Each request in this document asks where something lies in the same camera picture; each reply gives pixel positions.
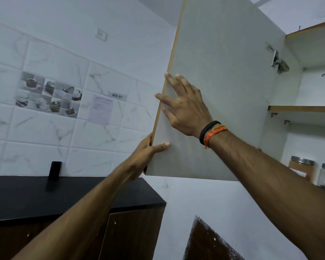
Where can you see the person's left hand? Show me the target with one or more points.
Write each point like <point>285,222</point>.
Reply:
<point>136,162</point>

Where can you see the person's right hand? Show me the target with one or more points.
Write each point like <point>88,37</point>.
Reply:
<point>189,113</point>

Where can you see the person's right middle finger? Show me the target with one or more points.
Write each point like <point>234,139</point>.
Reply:
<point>174,83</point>

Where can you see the person's right thumb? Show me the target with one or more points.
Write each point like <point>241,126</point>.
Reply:
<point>169,116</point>

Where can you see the person's left thumb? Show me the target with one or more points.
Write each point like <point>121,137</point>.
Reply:
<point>159,147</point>

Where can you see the white wall cabinet door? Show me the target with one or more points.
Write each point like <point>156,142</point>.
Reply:
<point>227,51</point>

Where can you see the person's left forearm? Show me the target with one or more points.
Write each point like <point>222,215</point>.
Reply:
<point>75,219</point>

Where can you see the person's right forearm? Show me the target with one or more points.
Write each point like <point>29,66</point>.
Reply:
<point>273,186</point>

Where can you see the black braided wristband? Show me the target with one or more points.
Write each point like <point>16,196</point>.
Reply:
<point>208,129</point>

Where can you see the orange thread wristband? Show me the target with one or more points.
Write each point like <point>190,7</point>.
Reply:
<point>215,131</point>

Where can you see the small white label sticker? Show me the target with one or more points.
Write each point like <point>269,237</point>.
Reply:
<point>117,96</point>

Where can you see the white paper notice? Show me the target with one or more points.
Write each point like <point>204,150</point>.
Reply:
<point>100,109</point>

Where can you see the brown open cabinet door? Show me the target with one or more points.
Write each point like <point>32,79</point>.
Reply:
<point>205,243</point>

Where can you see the black phone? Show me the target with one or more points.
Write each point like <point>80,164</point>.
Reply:
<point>55,171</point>

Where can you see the metal cabinet door hinge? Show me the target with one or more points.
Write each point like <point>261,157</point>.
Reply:
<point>279,63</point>

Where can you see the decorative cup picture tile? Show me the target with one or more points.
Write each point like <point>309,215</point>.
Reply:
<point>47,94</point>

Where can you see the white wood-edged cabinet shelf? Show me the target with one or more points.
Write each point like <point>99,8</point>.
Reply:
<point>306,113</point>

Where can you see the brown base cabinet black top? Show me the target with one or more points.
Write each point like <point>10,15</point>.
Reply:
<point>29,197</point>

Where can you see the orange-filled jar with metal lid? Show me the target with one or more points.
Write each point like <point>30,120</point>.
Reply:
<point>302,167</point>

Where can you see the white wall socket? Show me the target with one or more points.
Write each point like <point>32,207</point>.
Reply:
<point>101,34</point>

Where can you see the white wall cabinet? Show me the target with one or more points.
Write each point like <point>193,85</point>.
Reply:
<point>315,86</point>

